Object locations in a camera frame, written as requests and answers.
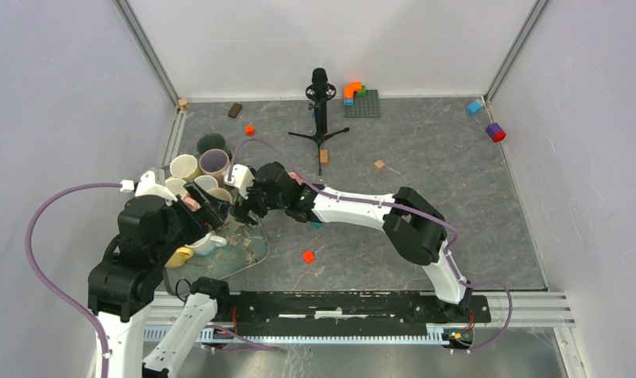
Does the pink octagonal mug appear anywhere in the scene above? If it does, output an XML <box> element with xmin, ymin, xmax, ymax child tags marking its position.
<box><xmin>165</xmin><ymin>176</ymin><xmax>189</xmax><ymax>199</ymax></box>

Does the dark green mug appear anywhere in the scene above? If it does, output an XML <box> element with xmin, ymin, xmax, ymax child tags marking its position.
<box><xmin>196</xmin><ymin>133</ymin><xmax>231</xmax><ymax>156</ymax></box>

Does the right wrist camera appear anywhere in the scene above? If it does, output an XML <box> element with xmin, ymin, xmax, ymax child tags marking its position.
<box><xmin>224</xmin><ymin>164</ymin><xmax>254</xmax><ymax>199</ymax></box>

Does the iridescent pink mug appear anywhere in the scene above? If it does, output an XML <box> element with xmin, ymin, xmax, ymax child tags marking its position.
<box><xmin>198</xmin><ymin>149</ymin><xmax>231</xmax><ymax>179</ymax></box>

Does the black microphone on tripod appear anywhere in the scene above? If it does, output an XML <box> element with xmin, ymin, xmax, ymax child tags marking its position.
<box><xmin>288</xmin><ymin>67</ymin><xmax>350</xmax><ymax>176</ymax></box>

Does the salmon flower mug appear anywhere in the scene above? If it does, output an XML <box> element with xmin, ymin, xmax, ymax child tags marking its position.
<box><xmin>194</xmin><ymin>175</ymin><xmax>220</xmax><ymax>192</ymax></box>

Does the pink ghost pattern mug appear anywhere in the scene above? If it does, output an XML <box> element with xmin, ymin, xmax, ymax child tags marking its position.
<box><xmin>289</xmin><ymin>172</ymin><xmax>304</xmax><ymax>185</ymax></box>

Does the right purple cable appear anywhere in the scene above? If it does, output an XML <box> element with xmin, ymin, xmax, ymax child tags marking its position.
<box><xmin>226</xmin><ymin>137</ymin><xmax>514</xmax><ymax>353</ymax></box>

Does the blue white mug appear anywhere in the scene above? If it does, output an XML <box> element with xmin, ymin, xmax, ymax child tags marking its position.
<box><xmin>186</xmin><ymin>232</ymin><xmax>228</xmax><ymax>256</ymax></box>

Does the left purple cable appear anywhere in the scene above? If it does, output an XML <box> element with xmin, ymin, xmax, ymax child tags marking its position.
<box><xmin>25</xmin><ymin>182</ymin><xmax>131</xmax><ymax>378</ymax></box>

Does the yellow-green octagonal mug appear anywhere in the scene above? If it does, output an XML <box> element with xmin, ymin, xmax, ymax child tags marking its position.
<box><xmin>169</xmin><ymin>154</ymin><xmax>202</xmax><ymax>182</ymax></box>

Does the floral green tray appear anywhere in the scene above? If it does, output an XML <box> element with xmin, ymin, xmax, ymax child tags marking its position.
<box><xmin>161</xmin><ymin>151</ymin><xmax>270</xmax><ymax>280</ymax></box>

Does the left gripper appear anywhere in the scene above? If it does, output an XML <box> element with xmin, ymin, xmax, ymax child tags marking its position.
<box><xmin>153</xmin><ymin>177</ymin><xmax>231</xmax><ymax>261</ymax></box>

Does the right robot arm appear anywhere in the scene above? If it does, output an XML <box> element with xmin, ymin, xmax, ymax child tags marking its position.
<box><xmin>224</xmin><ymin>161</ymin><xmax>472</xmax><ymax>321</ymax></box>

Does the red cube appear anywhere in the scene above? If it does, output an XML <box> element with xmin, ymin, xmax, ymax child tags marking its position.
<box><xmin>302</xmin><ymin>250</ymin><xmax>316</xmax><ymax>264</ymax></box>

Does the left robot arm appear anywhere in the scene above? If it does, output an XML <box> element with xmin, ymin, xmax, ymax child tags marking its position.
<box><xmin>88</xmin><ymin>185</ymin><xmax>231</xmax><ymax>377</ymax></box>

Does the green lego brick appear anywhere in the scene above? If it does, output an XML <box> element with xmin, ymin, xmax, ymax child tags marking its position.
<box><xmin>355</xmin><ymin>85</ymin><xmax>367</xmax><ymax>97</ymax></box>

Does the purple cable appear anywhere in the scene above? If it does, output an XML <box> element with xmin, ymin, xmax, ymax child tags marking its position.
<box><xmin>226</xmin><ymin>137</ymin><xmax>514</xmax><ymax>353</ymax></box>
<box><xmin>25</xmin><ymin>182</ymin><xmax>131</xmax><ymax>378</ymax></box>

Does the orange curved block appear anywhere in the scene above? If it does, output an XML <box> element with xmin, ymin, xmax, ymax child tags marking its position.
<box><xmin>343</xmin><ymin>81</ymin><xmax>362</xmax><ymax>98</ymax></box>

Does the yellow mug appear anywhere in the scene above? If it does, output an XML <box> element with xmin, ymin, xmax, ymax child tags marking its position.
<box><xmin>165</xmin><ymin>246</ymin><xmax>194</xmax><ymax>269</ymax></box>

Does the tall seashell cream mug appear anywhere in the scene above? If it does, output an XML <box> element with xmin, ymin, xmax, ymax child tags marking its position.
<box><xmin>207</xmin><ymin>187</ymin><xmax>233</xmax><ymax>204</ymax></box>

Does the blue block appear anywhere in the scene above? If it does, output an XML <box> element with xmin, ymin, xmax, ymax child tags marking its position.
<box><xmin>466</xmin><ymin>99</ymin><xmax>484</xmax><ymax>115</ymax></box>

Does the grey lego baseplate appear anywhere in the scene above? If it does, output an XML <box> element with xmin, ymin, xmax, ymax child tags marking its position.
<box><xmin>344</xmin><ymin>90</ymin><xmax>381</xmax><ymax>118</ymax></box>

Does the purple red block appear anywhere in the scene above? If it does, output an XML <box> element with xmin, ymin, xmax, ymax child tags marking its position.
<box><xmin>486</xmin><ymin>123</ymin><xmax>507</xmax><ymax>143</ymax></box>

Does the brown block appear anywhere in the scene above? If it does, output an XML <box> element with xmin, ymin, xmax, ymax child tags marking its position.
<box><xmin>227</xmin><ymin>102</ymin><xmax>243</xmax><ymax>119</ymax></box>

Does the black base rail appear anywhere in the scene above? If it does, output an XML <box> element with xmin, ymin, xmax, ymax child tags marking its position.
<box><xmin>203</xmin><ymin>291</ymin><xmax>475</xmax><ymax>338</ymax></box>

